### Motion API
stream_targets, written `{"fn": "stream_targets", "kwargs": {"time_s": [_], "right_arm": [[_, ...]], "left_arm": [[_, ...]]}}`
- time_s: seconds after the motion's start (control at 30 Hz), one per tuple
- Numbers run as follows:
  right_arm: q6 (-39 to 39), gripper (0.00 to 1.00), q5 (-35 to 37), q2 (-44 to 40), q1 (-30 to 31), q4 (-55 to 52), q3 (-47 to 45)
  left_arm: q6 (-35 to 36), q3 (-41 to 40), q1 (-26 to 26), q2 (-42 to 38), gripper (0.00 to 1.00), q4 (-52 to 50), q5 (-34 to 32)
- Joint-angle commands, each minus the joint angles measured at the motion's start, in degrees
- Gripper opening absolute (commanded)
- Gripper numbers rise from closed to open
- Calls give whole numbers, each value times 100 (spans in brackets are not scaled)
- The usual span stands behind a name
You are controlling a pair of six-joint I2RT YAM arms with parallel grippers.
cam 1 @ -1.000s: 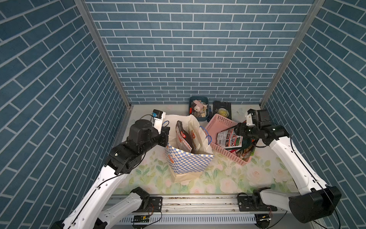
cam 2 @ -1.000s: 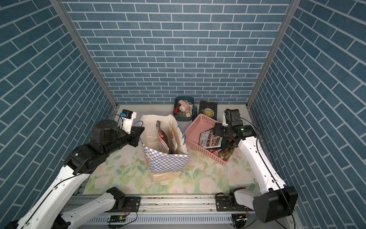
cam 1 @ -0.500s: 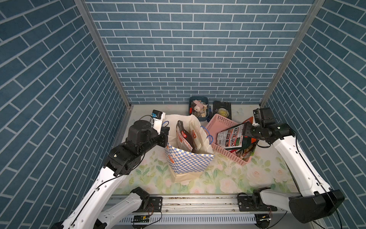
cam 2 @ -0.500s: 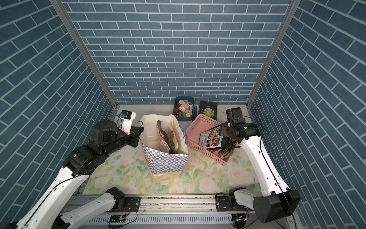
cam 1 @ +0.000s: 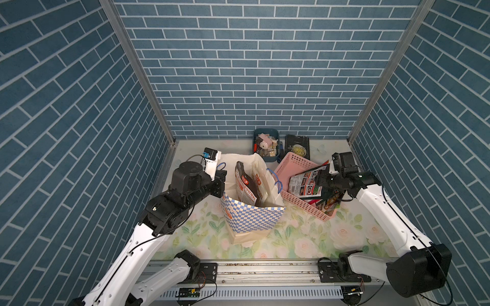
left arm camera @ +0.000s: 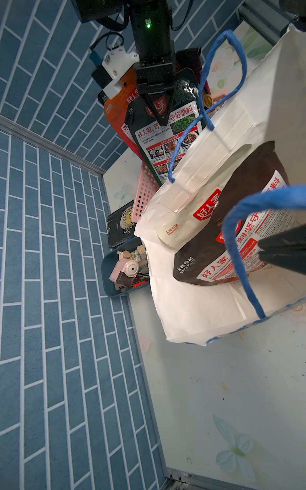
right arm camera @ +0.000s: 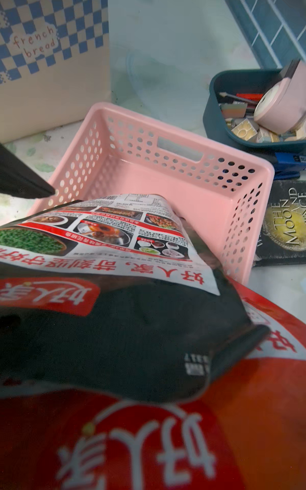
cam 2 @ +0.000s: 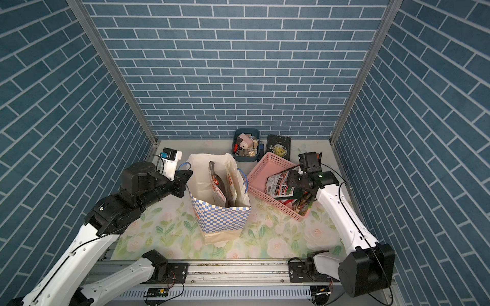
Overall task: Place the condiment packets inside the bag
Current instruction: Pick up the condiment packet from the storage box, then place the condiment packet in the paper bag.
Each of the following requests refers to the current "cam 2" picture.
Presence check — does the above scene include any pink tape roll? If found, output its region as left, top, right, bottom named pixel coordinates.
left=237, top=133, right=254, bottom=150

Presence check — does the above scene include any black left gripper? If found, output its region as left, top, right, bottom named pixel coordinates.
left=135, top=168, right=195, bottom=210

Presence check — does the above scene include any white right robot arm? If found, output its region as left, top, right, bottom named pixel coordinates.
left=287, top=170, right=396, bottom=297

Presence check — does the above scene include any blue checkered paper bag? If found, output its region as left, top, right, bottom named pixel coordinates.
left=187, top=153, right=251, bottom=245

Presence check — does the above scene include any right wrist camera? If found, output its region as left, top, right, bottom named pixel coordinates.
left=299, top=152, right=322, bottom=173

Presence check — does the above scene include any dark brown condiment packet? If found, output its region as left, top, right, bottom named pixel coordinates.
left=209, top=161, right=230, bottom=208

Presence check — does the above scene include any black condiment packet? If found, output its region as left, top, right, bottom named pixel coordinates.
left=265, top=170, right=299, bottom=200

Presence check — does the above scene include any white condiment packet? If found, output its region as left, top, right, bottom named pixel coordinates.
left=226, top=161, right=250, bottom=208

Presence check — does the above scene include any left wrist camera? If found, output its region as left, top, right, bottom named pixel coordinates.
left=160, top=147, right=182, bottom=181

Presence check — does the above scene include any left green circuit board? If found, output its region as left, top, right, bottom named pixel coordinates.
left=144, top=288, right=169, bottom=300

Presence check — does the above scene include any right green circuit board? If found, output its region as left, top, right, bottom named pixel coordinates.
left=310, top=286, right=331, bottom=306

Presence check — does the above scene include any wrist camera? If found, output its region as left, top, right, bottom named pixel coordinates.
left=299, top=152, right=322, bottom=173
left=160, top=147, right=182, bottom=181

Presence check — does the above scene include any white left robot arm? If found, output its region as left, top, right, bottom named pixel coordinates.
left=9, top=161, right=193, bottom=305

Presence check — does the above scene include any pink plastic basket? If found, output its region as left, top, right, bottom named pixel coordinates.
left=246, top=151, right=319, bottom=223

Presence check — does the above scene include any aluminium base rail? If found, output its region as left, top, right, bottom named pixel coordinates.
left=106, top=259, right=392, bottom=305

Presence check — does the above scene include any green circuit board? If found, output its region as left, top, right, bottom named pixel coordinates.
left=310, top=286, right=331, bottom=306
left=144, top=288, right=169, bottom=300

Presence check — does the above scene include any teal storage bin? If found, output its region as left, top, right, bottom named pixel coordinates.
left=232, top=127, right=260, bottom=163

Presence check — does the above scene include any black moon book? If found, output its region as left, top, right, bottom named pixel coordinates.
left=265, top=135, right=291, bottom=160

